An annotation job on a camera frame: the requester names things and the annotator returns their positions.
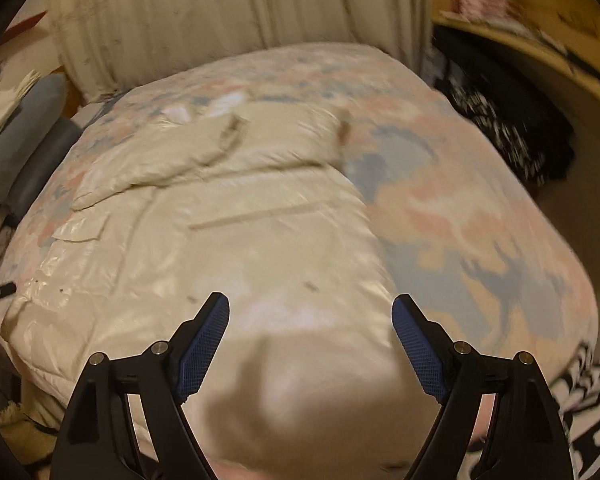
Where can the light grey-blue rolled blanket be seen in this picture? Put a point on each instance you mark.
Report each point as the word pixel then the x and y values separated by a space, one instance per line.
pixel 35 120

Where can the black flat bar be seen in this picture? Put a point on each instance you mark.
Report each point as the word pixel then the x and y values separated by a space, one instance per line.
pixel 587 67

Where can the dark grey-blue rolled blanket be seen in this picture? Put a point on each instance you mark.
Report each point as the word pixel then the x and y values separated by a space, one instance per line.
pixel 45 165

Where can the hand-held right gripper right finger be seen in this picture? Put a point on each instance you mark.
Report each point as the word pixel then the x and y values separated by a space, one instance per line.
pixel 420 355

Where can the black white striped cloth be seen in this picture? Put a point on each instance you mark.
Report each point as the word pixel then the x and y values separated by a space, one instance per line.
pixel 580 410

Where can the cat printed blanket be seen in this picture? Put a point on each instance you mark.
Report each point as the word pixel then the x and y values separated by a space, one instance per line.
pixel 480 220

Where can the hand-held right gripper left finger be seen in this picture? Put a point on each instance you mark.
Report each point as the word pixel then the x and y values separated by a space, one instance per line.
pixel 202 355

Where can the pink drawer organizer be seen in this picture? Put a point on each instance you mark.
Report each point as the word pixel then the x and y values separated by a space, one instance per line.
pixel 482 2

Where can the white puffer jacket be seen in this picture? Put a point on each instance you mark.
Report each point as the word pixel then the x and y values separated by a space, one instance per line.
pixel 230 260

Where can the cream fluffy rug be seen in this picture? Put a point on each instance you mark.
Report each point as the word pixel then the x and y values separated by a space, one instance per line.
pixel 12 415

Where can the grey-blue bed sheet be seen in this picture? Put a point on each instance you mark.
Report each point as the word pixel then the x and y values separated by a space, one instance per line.
pixel 87 115

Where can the black bag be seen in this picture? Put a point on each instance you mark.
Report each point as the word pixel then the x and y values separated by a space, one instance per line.
pixel 460 55

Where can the beige leaf-print curtain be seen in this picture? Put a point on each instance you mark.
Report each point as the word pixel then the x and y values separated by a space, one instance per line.
pixel 230 0

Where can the red wall shelf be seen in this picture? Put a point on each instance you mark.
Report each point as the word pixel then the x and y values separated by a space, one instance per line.
pixel 27 25

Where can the black white patterned cloth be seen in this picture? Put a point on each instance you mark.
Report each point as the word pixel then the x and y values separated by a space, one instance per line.
pixel 495 130

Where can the white folded cloth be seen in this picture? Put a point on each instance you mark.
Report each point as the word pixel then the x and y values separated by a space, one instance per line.
pixel 0 110

